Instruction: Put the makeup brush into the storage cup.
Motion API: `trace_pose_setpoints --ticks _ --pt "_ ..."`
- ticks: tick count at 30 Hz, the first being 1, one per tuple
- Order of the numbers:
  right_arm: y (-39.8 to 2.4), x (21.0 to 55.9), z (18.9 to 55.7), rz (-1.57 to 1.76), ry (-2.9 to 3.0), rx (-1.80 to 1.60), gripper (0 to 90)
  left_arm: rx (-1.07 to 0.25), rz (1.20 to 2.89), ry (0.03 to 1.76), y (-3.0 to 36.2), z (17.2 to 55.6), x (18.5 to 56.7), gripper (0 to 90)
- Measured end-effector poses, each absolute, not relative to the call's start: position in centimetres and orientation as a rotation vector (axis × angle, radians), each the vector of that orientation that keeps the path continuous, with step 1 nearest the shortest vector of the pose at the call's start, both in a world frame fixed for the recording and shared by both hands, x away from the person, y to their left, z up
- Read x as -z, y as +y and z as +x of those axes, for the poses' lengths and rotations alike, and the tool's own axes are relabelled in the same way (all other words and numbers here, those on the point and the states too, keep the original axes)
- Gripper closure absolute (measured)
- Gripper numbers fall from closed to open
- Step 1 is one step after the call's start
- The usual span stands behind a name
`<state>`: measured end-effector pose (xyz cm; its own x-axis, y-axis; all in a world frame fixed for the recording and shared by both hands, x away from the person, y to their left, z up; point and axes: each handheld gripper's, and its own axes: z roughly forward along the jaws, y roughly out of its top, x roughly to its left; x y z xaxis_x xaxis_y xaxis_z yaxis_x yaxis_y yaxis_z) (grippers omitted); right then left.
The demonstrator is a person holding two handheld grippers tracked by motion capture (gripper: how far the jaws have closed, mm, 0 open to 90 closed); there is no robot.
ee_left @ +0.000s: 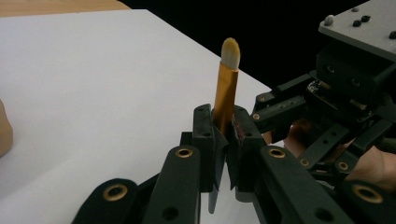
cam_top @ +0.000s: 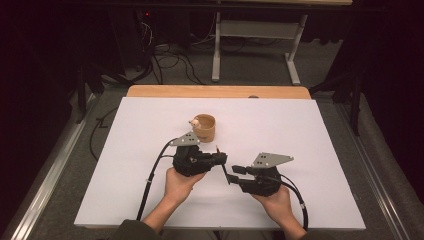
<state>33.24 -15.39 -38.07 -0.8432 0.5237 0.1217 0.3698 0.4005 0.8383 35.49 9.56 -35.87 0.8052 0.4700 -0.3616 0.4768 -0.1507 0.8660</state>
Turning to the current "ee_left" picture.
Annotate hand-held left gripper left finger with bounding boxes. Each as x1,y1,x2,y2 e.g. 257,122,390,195
180,104,231,215

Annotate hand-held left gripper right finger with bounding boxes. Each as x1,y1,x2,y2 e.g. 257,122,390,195
225,105,268,193

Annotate makeup brush with gold ferrule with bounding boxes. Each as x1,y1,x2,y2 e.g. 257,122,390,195
211,36,242,136

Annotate yellow bag-shaped pot with bear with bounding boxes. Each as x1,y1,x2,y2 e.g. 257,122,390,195
0,99,14,159

